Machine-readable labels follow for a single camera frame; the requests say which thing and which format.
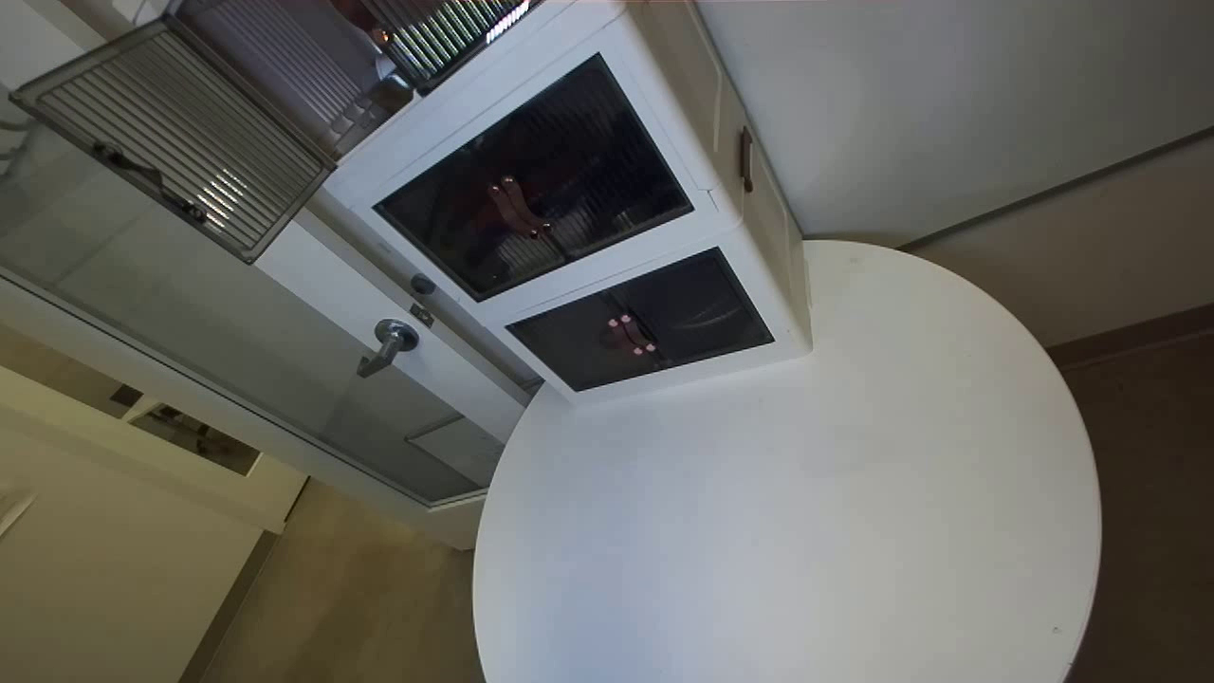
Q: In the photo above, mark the large dark wall plaque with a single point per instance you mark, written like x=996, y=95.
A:
x=191, y=438

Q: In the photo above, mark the round door lock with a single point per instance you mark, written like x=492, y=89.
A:
x=423, y=286

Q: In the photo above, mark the white three-tier storage cabinet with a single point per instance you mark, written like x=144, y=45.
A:
x=456, y=113

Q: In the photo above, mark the small dark wall plaque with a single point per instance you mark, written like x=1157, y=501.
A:
x=124, y=399

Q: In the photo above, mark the white room door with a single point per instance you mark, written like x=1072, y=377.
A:
x=316, y=280

